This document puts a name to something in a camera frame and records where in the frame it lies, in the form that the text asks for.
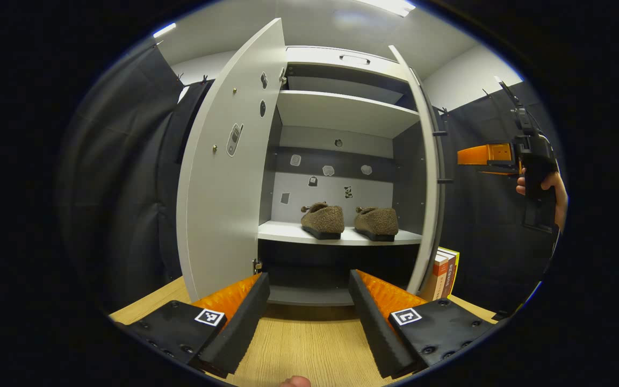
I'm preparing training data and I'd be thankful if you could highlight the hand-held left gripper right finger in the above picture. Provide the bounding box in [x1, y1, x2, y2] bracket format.
[348, 270, 495, 379]

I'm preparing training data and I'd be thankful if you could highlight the orange and white book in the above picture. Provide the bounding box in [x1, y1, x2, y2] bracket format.
[420, 253, 450, 302]

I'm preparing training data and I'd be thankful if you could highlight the red book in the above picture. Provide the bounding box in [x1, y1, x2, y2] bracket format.
[441, 250, 457, 299]

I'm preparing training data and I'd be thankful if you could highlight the white shoe cabinet door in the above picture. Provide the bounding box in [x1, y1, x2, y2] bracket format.
[388, 45, 448, 296]
[176, 18, 288, 303]

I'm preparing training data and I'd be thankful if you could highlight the black door handle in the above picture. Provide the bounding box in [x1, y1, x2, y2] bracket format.
[432, 129, 455, 186]

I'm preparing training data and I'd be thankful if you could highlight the white cabinet shelf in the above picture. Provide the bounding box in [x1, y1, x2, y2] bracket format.
[257, 219, 423, 246]
[276, 90, 421, 139]

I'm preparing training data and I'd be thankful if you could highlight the black backdrop cloth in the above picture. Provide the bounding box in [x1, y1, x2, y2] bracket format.
[158, 78, 217, 281]
[56, 42, 188, 313]
[437, 81, 566, 319]

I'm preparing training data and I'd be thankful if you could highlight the white shoe cabinet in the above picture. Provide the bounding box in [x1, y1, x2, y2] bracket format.
[257, 46, 434, 307]

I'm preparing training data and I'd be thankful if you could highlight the brown fuzzy shoe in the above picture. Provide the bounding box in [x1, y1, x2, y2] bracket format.
[301, 202, 346, 240]
[354, 206, 399, 242]

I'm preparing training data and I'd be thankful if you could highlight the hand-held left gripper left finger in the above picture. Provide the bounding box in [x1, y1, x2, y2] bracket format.
[124, 273, 271, 379]

